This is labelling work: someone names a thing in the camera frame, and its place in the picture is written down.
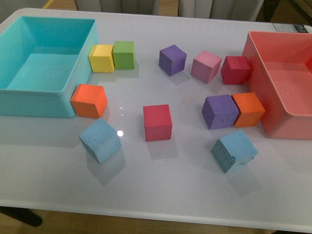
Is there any light blue foam cube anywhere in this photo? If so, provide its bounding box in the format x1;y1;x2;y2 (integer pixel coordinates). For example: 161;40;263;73
78;118;121;164
211;130;258;173

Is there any red foam cube centre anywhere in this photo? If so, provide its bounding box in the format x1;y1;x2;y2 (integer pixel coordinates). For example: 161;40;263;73
143;104;173;142

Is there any purple foam cube far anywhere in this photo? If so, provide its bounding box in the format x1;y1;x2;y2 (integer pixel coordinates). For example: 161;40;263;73
159;45;187;76

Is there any purple foam cube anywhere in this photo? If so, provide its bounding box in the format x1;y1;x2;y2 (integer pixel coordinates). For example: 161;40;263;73
159;45;187;76
202;95;239;130

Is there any purple foam cube near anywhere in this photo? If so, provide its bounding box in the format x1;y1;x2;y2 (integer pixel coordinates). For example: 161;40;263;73
202;95;239;130

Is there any orange foam cube left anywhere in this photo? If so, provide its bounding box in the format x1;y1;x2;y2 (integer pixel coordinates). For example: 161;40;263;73
70;84;108;118

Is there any orange foam cube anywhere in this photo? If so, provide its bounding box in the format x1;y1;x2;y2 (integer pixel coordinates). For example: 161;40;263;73
232;93;265;127
70;84;108;118

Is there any pink foam cube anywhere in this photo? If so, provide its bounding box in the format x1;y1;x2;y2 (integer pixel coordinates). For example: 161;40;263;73
191;50;222;83

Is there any green foam cube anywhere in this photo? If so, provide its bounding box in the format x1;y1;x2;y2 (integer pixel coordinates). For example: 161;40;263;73
113;41;135;70

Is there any yellow foam cube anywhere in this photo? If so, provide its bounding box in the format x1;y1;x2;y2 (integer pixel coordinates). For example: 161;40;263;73
88;44;115;73

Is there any dark red foam cube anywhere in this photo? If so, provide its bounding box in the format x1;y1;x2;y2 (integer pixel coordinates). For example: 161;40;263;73
220;56;252;85

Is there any orange foam cube right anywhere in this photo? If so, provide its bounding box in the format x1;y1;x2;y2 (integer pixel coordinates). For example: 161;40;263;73
232;93;265;127

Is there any grey chair left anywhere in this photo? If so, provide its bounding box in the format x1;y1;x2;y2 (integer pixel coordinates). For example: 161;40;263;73
74;0;180;17

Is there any grey chair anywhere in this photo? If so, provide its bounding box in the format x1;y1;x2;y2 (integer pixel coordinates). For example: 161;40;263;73
74;0;180;17
179;0;264;21

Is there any turquoise plastic bin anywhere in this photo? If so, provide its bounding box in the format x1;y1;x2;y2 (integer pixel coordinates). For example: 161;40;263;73
0;16;98;118

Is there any grey chair right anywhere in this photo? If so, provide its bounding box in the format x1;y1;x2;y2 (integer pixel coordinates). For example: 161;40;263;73
179;0;264;21

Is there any pink plastic bin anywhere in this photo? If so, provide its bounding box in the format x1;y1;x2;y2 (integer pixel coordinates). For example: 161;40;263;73
242;31;312;140

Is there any table label sticker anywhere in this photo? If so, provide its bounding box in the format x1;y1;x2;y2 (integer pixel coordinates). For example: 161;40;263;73
273;23;308;33

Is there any black table leg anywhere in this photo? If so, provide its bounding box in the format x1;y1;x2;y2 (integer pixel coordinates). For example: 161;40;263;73
0;206;43;227

